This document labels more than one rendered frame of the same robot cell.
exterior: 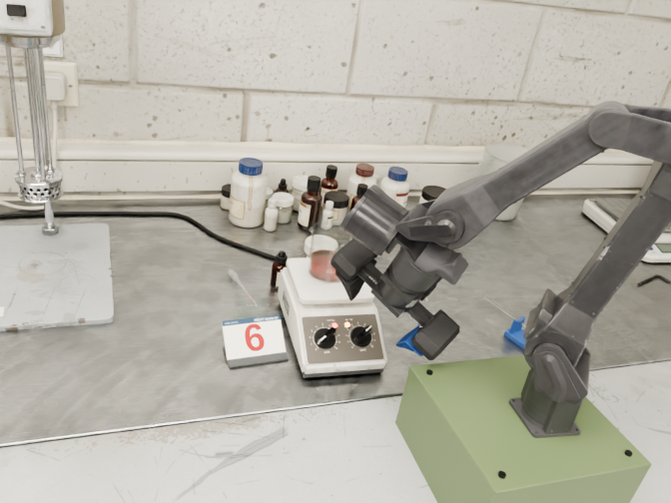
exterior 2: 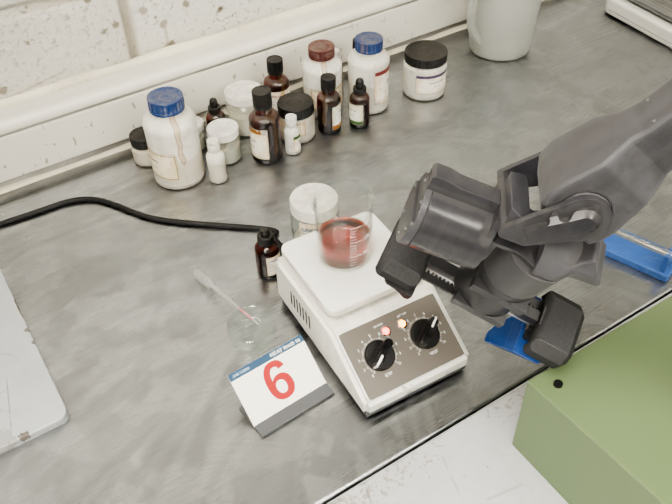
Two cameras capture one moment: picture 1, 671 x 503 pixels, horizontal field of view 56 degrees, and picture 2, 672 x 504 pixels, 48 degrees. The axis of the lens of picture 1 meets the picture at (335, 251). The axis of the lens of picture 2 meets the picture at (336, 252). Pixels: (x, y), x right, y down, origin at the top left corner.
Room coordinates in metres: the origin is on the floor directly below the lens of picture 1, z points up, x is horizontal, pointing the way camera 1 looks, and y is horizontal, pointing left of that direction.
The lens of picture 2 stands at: (0.26, 0.11, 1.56)
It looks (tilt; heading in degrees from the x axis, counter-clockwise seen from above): 44 degrees down; 351
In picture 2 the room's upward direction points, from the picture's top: 2 degrees counter-clockwise
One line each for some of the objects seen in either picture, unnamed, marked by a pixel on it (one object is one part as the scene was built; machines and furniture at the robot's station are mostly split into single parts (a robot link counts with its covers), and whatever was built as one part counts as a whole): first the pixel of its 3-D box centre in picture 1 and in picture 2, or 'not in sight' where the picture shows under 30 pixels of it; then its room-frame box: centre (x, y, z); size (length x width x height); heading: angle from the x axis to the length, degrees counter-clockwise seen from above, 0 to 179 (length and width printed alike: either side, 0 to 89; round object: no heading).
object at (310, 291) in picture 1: (329, 279); (351, 260); (0.85, 0.00, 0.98); 0.12 x 0.12 x 0.01; 20
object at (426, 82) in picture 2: (433, 206); (424, 70); (1.30, -0.20, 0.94); 0.07 x 0.07 x 0.07
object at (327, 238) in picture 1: (327, 252); (341, 228); (0.86, 0.01, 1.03); 0.07 x 0.06 x 0.08; 115
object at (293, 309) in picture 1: (329, 311); (363, 303); (0.82, -0.01, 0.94); 0.22 x 0.13 x 0.08; 20
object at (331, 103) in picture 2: (359, 204); (328, 102); (1.22, -0.03, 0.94); 0.04 x 0.04 x 0.09
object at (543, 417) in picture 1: (549, 396); not in sight; (0.59, -0.28, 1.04); 0.07 x 0.07 x 0.06; 18
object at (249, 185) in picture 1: (248, 192); (172, 136); (1.15, 0.19, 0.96); 0.07 x 0.07 x 0.13
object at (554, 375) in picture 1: (562, 357); not in sight; (0.59, -0.28, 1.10); 0.09 x 0.07 x 0.06; 161
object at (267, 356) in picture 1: (255, 340); (281, 384); (0.75, 0.10, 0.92); 0.09 x 0.06 x 0.04; 117
